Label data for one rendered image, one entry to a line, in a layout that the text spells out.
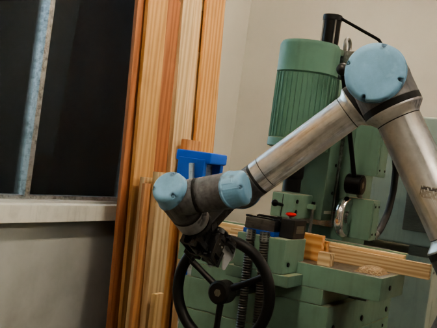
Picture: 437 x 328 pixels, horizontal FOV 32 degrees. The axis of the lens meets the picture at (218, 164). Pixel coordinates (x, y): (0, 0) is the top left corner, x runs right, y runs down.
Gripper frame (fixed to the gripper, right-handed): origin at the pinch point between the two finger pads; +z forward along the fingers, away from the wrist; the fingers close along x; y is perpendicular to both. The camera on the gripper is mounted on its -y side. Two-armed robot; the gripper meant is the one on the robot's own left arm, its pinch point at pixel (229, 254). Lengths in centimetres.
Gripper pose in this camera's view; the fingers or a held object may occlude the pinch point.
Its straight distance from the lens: 185.8
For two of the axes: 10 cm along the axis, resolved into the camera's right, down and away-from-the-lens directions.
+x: 8.6, 1.2, -4.9
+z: 3.5, 5.5, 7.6
